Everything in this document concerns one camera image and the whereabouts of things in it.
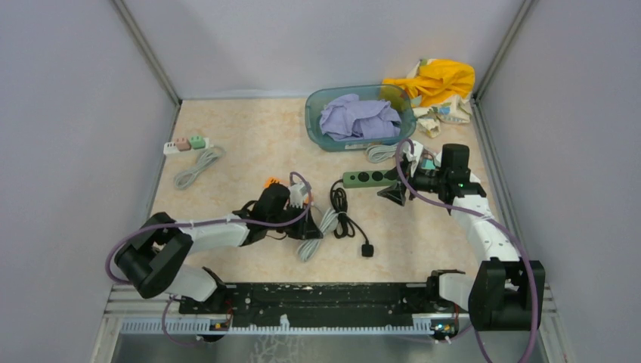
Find green power strip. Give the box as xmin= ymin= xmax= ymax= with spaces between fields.
xmin=340 ymin=170 xmax=396 ymax=189

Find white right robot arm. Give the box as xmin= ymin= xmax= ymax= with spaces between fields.
xmin=378 ymin=139 xmax=545 ymax=331

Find white patterned cloth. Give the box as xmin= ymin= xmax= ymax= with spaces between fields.
xmin=413 ymin=95 xmax=472 ymax=138

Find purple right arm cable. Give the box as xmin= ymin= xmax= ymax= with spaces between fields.
xmin=394 ymin=138 xmax=539 ymax=363

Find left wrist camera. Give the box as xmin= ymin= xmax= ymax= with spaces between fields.
xmin=288 ymin=181 xmax=310 ymax=209

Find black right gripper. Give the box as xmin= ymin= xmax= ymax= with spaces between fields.
xmin=377 ymin=159 xmax=447 ymax=206

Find teal plastic basin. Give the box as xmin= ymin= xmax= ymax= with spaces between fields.
xmin=305 ymin=84 xmax=416 ymax=151

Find black cable with plug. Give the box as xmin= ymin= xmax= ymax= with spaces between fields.
xmin=329 ymin=180 xmax=376 ymax=259

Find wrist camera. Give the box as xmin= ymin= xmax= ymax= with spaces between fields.
xmin=403 ymin=140 xmax=424 ymax=176
xmin=288 ymin=181 xmax=310 ymax=209

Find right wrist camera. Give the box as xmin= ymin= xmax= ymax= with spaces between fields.
xmin=403 ymin=140 xmax=424 ymax=176

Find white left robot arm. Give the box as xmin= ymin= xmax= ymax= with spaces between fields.
xmin=113 ymin=181 xmax=322 ymax=313

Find green charger on white strip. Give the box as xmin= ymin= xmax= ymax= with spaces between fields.
xmin=188 ymin=135 xmax=206 ymax=150

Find yellow cloth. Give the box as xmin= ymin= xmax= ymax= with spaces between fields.
xmin=382 ymin=59 xmax=475 ymax=107

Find grey power strip cable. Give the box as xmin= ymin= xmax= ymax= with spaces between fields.
xmin=366 ymin=142 xmax=404 ymax=164

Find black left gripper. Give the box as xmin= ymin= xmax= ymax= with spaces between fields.
xmin=268 ymin=201 xmax=324 ymax=240

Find pink charger on white strip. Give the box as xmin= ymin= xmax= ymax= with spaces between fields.
xmin=174 ymin=138 xmax=192 ymax=152

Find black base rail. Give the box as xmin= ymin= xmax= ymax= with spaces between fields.
xmin=179 ymin=283 xmax=468 ymax=333

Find purple cloth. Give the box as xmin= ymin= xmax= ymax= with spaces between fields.
xmin=319 ymin=94 xmax=401 ymax=141

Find small strip grey cable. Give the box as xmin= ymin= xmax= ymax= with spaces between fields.
xmin=173 ymin=145 xmax=226 ymax=191

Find orange power strip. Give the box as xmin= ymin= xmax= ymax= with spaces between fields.
xmin=264 ymin=177 xmax=282 ymax=188

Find small white power strip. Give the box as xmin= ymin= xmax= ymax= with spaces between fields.
xmin=163 ymin=138 xmax=210 ymax=156

